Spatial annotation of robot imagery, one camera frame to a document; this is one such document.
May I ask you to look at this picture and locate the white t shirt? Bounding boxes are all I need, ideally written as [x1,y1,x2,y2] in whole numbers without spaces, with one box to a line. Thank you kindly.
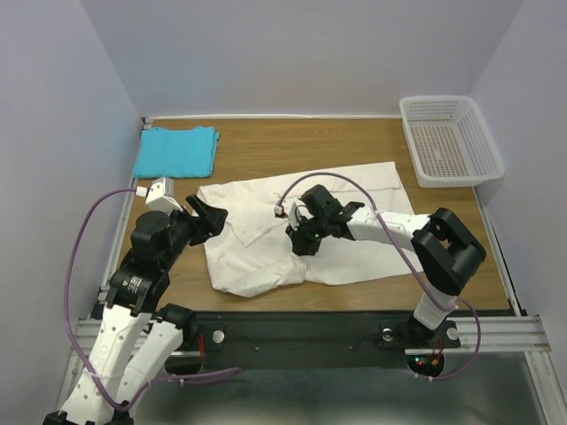
[198,162,413,298]

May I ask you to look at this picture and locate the aluminium frame rail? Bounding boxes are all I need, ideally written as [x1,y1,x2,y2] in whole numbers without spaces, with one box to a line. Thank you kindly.
[73,314,553,355]

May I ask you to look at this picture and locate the folded blue t shirt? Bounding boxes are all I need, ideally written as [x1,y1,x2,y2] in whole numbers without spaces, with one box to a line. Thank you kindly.
[134,126,220,180]

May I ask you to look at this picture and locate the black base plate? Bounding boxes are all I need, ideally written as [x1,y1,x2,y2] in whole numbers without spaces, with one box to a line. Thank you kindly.
[145,311,462,371]

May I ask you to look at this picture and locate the white plastic basket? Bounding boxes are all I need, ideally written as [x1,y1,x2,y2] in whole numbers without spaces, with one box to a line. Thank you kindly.
[400,96,505,189]

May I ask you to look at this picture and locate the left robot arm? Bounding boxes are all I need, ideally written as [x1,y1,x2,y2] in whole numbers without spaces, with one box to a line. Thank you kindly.
[44,195,229,424]

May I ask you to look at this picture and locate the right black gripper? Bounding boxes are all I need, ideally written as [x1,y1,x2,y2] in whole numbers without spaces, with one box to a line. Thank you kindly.
[285,213,330,257]

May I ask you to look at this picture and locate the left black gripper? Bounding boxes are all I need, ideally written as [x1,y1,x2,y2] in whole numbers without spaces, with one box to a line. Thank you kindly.
[163,192,229,267]

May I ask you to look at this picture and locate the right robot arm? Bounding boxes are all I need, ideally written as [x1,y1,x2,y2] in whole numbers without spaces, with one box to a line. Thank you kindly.
[284,185,486,345]

